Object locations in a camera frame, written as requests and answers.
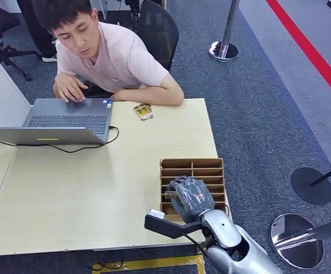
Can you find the chrome stanchion with large base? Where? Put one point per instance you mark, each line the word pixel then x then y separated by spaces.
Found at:
pixel 294 242

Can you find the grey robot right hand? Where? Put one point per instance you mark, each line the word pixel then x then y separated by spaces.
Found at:
pixel 193 198

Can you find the yellow floor tape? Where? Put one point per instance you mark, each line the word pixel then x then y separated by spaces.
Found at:
pixel 159 262

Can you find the yellow green card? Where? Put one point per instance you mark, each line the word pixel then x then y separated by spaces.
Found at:
pixel 143 112

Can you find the black swivel office chair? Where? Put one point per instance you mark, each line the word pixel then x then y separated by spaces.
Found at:
pixel 0 30

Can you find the black mesh office chair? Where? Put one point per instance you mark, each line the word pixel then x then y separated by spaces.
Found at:
pixel 158 32

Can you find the brown cardboard card organizer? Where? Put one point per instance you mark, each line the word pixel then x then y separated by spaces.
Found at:
pixel 193 170

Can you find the black stanchion with black base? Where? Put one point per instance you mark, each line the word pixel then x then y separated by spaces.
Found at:
pixel 310 187

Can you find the person's left forearm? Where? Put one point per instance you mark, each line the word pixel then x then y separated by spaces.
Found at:
pixel 154 94

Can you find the standing person's legs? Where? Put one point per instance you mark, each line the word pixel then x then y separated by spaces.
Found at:
pixel 37 30

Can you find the chrome stanchion with small base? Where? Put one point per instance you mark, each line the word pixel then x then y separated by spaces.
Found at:
pixel 224 49

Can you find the grey laptop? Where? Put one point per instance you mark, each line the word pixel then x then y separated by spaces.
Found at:
pixel 68 117

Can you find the person's right hand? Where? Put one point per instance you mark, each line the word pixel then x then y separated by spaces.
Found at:
pixel 68 87

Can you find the card with dark print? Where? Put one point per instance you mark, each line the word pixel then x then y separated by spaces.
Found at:
pixel 171 195

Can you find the black tripod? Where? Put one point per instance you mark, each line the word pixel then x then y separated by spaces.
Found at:
pixel 133 15

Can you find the person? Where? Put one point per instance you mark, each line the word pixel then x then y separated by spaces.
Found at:
pixel 116 56

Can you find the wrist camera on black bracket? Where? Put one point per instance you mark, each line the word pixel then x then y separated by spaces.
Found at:
pixel 165 226

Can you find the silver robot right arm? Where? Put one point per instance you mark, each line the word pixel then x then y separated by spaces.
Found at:
pixel 233 242

